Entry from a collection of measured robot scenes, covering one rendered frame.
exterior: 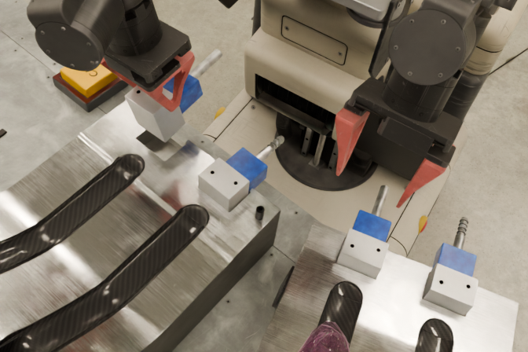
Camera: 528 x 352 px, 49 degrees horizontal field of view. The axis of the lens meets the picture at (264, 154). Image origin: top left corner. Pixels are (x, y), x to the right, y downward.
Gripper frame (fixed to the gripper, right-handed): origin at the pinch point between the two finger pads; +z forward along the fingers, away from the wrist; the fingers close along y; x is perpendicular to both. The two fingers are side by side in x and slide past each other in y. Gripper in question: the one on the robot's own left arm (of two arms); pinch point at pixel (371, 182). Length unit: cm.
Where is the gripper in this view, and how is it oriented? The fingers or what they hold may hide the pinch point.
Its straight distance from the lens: 60.7
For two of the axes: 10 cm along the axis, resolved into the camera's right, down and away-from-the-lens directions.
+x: 4.2, -3.4, 8.4
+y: 8.5, 4.6, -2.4
